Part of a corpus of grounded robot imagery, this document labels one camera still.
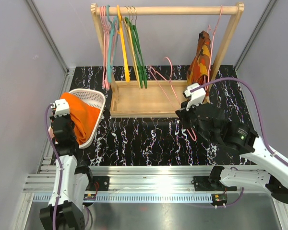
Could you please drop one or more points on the pink wire hangers at left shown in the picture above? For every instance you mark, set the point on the pink wire hangers at left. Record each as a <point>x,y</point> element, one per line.
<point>106,30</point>

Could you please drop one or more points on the aluminium mounting rail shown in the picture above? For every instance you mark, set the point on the aluminium mounting rail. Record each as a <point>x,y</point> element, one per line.
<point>153,184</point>

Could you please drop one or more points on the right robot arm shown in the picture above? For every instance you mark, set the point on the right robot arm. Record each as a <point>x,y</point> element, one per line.
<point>237,138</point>

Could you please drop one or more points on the thick yellow hanger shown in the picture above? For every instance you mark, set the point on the thick yellow hanger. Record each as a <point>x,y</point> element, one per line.
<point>125,60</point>

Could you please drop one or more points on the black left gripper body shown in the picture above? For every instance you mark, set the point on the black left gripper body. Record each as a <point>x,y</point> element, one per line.
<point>68,119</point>

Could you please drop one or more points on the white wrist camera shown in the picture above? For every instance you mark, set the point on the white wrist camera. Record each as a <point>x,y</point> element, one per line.
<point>193,96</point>
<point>60,108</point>

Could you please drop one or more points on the wooden clothes rack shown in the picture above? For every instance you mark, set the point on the wooden clothes rack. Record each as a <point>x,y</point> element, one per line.
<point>163,95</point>

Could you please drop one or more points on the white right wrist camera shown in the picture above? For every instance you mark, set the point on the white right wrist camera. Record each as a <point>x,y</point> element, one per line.
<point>193,96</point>

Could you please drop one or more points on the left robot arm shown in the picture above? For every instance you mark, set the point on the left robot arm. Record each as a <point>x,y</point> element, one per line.
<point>65,207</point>

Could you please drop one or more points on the teal hanger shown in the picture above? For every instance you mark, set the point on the teal hanger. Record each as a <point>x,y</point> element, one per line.
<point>112,43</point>

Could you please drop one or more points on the pink hanger holding camouflage trousers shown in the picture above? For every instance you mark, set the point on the pink hanger holding camouflage trousers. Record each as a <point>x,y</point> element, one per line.
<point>213,40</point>

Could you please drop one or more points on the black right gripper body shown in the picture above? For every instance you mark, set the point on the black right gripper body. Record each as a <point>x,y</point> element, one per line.
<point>189,117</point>

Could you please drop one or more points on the white perforated plastic basket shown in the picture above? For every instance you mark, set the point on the white perforated plastic basket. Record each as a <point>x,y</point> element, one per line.
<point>94,99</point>

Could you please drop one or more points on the camouflage orange trousers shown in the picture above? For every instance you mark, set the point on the camouflage orange trousers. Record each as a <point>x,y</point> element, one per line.
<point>198,71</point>

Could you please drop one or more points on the green hanger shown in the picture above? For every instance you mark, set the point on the green hanger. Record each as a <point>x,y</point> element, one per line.
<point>130,24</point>
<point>139,57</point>

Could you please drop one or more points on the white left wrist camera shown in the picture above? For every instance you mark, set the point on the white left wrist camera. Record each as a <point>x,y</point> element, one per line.
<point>60,108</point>

